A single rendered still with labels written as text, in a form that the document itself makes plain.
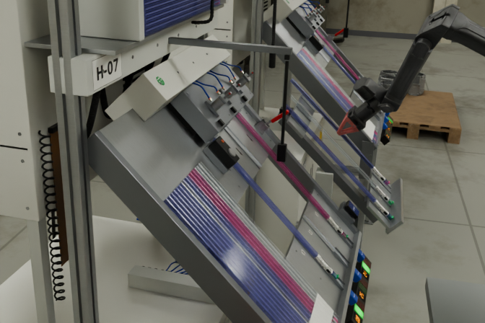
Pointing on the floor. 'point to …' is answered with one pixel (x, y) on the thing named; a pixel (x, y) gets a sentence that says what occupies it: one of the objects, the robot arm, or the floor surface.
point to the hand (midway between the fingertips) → (339, 131)
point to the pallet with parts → (424, 109)
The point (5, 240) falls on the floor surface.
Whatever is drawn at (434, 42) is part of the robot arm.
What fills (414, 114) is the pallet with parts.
